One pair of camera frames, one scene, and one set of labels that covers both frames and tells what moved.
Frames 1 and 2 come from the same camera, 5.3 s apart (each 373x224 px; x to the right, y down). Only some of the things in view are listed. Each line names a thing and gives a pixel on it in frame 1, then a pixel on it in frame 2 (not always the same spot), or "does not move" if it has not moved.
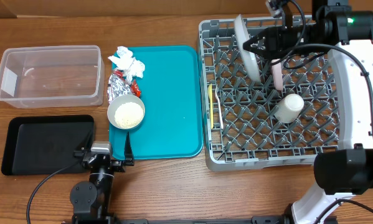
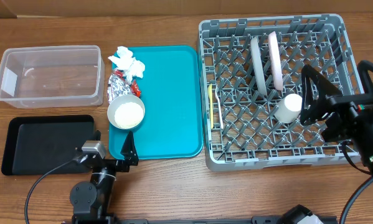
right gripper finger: x=258 y=44 -> x=316 y=89
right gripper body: x=280 y=42 -> x=335 y=131
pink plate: x=277 y=69 does not move
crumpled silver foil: x=117 y=86 does not move
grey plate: x=243 y=34 -> x=257 y=57
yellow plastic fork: x=210 y=94 does not move
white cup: x=289 y=108 does not move
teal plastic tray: x=172 y=92 does not move
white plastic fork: x=221 y=123 does not move
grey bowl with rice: x=126 y=111 does not move
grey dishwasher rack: x=285 y=119 does not move
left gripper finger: x=87 y=146 -> x=98 y=135
